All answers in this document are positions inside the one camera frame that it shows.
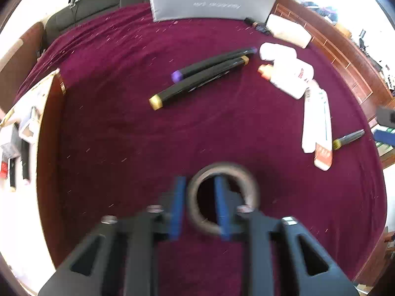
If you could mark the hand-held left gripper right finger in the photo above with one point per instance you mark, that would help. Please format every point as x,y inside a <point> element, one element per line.
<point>222,209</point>

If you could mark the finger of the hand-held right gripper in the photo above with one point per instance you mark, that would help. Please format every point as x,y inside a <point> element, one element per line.
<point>385,135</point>

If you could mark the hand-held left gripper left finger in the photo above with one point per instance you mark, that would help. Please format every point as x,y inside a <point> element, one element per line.
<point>177,209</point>

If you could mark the brown tape roll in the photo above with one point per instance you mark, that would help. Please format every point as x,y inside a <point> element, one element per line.
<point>243,185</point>

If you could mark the black marker olive caps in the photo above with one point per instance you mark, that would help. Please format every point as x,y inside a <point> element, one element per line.
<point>350,137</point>

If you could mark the orange white ointment box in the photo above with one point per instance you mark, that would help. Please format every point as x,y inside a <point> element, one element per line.
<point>324,129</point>

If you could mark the white bottle red label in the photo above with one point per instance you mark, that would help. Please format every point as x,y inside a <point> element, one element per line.
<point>296,69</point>

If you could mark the white bottle orange cap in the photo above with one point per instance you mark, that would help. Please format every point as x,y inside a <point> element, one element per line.
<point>285,86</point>

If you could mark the black marker gold caps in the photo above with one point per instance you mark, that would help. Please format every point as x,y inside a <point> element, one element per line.
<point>200,81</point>

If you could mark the black marker purple caps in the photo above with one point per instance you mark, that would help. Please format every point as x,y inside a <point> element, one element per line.
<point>213,63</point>

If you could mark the gold-rimmed cardboard box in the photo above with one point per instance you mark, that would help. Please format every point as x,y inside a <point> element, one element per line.
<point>49,129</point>

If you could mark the black marker white lettering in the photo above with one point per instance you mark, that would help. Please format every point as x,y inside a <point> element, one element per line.
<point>25,160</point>

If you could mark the blue white medicine box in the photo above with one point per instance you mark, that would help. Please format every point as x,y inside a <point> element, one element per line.
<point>29,123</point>

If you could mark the long grey box red end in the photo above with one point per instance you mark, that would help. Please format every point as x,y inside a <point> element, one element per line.
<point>3,169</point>

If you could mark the maroon velvet cloth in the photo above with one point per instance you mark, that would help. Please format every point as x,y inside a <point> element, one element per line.
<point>123,160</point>

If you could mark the wooden cabinet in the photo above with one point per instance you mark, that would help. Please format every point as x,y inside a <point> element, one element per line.
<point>339,55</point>

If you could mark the plain white bottle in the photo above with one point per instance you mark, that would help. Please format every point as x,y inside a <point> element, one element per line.
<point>276,51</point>

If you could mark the white cardboard box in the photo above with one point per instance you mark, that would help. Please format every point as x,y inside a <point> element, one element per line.
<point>287,30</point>

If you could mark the small black box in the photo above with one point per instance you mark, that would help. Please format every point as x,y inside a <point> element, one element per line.
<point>260,27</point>

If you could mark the brown padded cushion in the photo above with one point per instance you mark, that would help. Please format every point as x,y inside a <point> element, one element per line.
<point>21,64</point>

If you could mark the black padded cushion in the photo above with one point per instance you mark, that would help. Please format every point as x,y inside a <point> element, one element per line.
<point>92,9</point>

